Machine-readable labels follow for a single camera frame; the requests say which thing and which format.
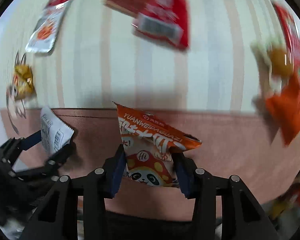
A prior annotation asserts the white grey snack packet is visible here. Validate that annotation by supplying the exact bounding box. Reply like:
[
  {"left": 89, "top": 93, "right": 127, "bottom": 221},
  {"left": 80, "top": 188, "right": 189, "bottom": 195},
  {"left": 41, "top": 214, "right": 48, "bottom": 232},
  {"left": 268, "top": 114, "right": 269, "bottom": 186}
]
[{"left": 40, "top": 106, "right": 74, "bottom": 155}]

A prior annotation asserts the yellow panda crisps bag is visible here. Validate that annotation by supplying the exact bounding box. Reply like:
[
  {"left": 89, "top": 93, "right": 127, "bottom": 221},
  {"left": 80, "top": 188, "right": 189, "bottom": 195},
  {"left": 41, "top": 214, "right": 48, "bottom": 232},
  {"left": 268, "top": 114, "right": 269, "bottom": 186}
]
[{"left": 12, "top": 64, "right": 34, "bottom": 101}]

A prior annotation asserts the orange panda seeds bag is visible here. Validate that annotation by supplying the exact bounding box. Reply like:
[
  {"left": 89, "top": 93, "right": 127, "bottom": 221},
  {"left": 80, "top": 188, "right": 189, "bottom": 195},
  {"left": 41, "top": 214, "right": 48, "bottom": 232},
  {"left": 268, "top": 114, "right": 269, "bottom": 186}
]
[{"left": 116, "top": 103, "right": 202, "bottom": 187}]

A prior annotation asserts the white red spicy strips pouch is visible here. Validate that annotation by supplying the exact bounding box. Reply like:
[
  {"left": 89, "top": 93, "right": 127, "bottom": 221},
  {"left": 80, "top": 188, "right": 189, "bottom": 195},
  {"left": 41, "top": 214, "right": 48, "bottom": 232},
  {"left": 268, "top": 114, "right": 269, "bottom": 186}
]
[{"left": 25, "top": 0, "right": 72, "bottom": 54}]

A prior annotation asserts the orange snack packet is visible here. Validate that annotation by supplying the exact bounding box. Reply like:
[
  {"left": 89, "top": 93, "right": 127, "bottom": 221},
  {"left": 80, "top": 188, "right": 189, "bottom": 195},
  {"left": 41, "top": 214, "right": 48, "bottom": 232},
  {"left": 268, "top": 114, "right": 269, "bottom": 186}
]
[{"left": 266, "top": 73, "right": 300, "bottom": 146}]

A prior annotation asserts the braised egg packet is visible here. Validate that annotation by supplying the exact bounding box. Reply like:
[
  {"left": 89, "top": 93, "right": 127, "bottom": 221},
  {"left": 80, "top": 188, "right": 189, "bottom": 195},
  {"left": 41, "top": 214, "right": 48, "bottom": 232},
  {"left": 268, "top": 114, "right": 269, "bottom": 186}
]
[{"left": 250, "top": 37, "right": 294, "bottom": 99}]

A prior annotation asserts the small shiny red packet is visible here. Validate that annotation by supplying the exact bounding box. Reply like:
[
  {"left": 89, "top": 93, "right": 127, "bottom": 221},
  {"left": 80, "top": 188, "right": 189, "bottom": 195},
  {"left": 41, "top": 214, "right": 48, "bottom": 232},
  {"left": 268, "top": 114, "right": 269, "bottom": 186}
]
[{"left": 132, "top": 0, "right": 190, "bottom": 50}]

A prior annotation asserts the red crown spicy strip packet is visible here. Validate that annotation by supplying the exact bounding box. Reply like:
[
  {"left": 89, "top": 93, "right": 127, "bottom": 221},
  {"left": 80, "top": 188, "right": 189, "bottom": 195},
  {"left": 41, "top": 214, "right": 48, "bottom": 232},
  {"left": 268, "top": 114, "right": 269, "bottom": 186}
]
[{"left": 272, "top": 2, "right": 300, "bottom": 79}]

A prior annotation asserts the cat print tablecloth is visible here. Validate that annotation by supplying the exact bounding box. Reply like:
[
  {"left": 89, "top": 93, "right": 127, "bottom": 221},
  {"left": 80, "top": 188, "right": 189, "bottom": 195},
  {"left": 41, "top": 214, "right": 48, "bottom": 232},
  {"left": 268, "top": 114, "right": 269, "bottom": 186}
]
[{"left": 0, "top": 0, "right": 300, "bottom": 203}]

